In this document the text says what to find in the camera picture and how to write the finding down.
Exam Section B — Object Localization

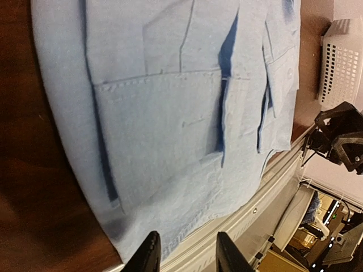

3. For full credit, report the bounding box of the white plastic basket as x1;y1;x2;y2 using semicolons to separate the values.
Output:
318;18;362;110

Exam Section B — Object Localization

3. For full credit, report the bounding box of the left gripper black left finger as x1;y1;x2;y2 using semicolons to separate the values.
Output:
121;231;161;272

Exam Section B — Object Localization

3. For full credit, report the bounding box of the aluminium front rail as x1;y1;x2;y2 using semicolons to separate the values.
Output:
107;124;318;272

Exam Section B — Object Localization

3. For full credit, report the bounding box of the light blue long sleeve shirt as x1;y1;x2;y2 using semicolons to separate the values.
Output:
31;1;301;262

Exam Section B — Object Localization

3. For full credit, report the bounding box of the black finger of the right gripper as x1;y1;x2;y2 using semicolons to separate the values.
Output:
315;101;362;172

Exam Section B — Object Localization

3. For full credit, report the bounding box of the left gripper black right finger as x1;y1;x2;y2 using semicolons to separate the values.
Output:
216;232;254;272

